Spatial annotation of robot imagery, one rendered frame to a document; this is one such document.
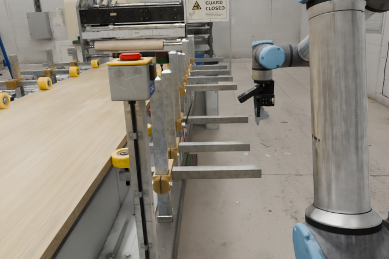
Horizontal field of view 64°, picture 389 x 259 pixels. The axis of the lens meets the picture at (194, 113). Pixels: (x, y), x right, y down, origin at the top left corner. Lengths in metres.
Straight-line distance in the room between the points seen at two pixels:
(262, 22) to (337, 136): 9.37
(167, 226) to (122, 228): 0.21
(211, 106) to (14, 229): 3.20
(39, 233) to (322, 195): 0.57
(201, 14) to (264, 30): 6.53
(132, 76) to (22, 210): 0.41
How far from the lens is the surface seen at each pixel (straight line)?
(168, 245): 0.92
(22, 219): 0.77
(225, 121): 1.43
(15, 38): 11.99
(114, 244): 1.09
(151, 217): 0.68
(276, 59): 1.23
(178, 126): 1.36
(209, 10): 3.59
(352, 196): 0.71
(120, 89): 0.56
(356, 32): 0.71
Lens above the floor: 1.28
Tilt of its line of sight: 16 degrees down
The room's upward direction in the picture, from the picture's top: 2 degrees counter-clockwise
